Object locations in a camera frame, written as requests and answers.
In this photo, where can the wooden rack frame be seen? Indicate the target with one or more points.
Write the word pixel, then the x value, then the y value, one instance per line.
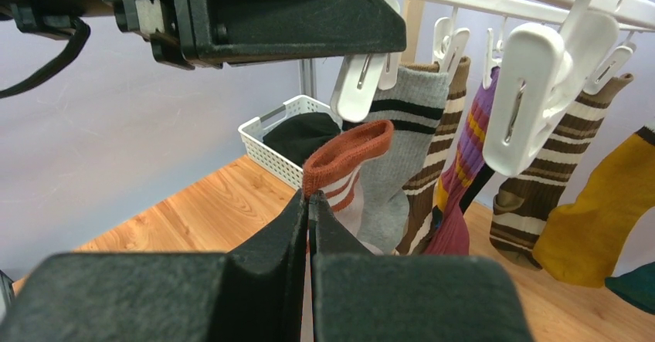
pixel 412 12

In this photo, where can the white plastic basket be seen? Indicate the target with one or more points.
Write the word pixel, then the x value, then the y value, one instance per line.
pixel 283 139

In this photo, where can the mustard yellow striped sock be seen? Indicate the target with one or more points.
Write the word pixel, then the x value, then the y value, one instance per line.
pixel 577 243

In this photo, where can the brown white striped sock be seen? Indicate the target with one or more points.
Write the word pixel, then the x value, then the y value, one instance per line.
pixel 424 218

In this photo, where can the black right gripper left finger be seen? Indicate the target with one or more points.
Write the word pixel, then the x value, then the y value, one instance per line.
pixel 252 293

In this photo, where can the purple yellow striped sock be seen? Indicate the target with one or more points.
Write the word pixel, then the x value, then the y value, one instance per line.
pixel 451 236

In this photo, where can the grey sock orange cuff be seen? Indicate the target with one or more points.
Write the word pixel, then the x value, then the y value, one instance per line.
pixel 335 170

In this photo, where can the grey black striped sock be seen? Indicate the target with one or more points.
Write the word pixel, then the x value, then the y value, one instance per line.
pixel 415 106

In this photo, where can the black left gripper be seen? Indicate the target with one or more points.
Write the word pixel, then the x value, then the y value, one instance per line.
pixel 187 34

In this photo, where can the dark green sock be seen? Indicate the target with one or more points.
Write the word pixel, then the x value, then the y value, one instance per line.
pixel 635 287

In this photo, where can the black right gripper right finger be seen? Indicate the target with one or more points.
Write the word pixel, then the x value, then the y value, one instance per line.
pixel 359 296

